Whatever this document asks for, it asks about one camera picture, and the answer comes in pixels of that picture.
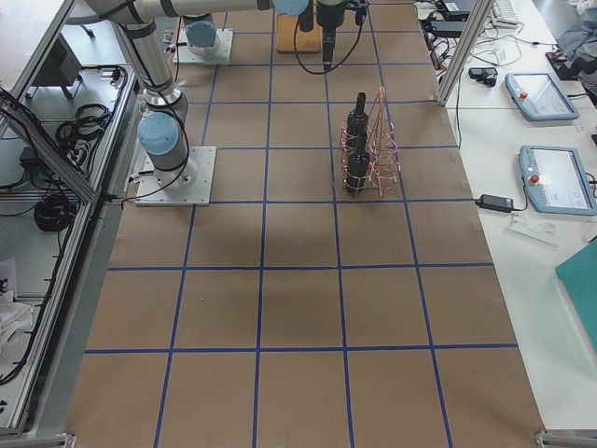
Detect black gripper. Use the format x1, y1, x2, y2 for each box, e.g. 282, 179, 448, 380
316, 0, 346, 69

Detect dark wine bottle carried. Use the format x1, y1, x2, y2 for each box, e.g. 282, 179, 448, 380
298, 0, 313, 33

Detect wooden tray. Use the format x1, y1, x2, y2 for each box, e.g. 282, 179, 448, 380
275, 14, 323, 54

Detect dark wine bottle rear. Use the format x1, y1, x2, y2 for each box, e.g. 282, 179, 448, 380
345, 92, 368, 147

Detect teach pendant far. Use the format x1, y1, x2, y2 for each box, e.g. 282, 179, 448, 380
505, 73, 579, 121

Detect teach pendant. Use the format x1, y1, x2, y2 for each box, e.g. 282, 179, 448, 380
519, 146, 596, 217
505, 73, 579, 121

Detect black power adapter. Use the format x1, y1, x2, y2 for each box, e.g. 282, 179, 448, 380
475, 194, 515, 213

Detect teach pendant near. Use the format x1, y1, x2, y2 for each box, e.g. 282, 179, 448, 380
519, 146, 596, 217

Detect clear acrylic stand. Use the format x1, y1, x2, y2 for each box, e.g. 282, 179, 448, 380
505, 212, 559, 248

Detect white cloth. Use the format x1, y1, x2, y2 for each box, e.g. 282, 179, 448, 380
0, 259, 36, 356

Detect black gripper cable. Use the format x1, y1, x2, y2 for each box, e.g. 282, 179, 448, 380
293, 0, 367, 75

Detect copper wire bottle basket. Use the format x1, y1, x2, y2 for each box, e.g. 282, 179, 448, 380
340, 86, 401, 197

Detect aluminium frame post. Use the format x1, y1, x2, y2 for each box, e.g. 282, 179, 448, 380
437, 0, 493, 106

